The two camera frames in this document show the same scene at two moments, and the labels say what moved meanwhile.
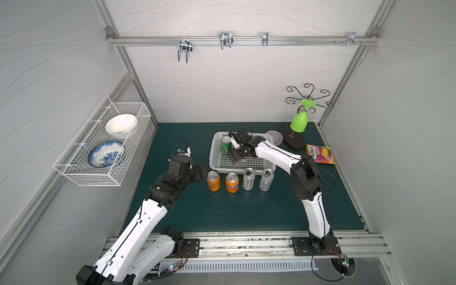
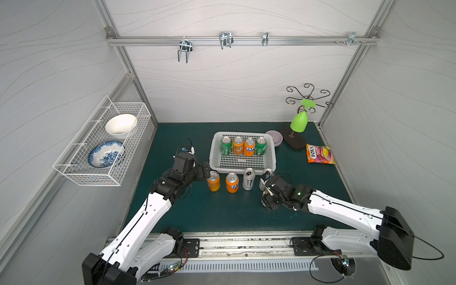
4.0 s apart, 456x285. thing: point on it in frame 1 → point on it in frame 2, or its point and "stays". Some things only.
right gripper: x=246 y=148 → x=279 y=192
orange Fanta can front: x=232 y=183 stays
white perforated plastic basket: x=221 y=162 stays
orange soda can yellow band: x=213 y=179 stays
